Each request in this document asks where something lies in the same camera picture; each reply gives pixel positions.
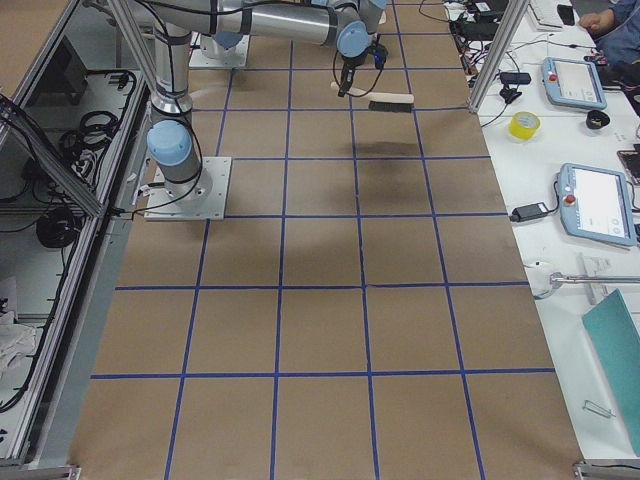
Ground metal clamp rod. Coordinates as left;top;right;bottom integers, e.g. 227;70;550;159
549;272;640;288

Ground black round cup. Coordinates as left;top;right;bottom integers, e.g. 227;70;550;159
585;110;610;131

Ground lower teach pendant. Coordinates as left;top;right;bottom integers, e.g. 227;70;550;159
555;163;637;247

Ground side cabinet frame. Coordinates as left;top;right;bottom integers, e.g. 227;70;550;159
1;1;152;477

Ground yellow tape roll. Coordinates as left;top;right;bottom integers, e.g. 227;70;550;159
508;111;541;141

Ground black power brick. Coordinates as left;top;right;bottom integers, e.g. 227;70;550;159
509;202;553;223

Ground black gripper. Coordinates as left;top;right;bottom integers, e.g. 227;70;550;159
338;52;367;97

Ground teal board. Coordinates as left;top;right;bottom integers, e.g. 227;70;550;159
582;289;639;456

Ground aluminium frame post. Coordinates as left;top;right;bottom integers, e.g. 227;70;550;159
468;0;529;113

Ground white hand brush black bristles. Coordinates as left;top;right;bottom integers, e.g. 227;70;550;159
330;81;415;113

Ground black power adapter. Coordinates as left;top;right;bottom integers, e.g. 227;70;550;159
499;72;531;86

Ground black clip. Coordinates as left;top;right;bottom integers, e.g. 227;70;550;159
499;84;522;105

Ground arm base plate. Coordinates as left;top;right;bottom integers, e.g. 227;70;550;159
189;35;250;70
143;157;232;221

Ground upper teach pendant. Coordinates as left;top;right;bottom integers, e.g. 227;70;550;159
541;57;607;110

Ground person in blue shirt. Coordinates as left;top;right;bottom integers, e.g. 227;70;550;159
579;0;639;65

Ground teach pendant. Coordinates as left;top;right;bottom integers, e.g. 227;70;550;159
541;57;607;110
555;163;637;247

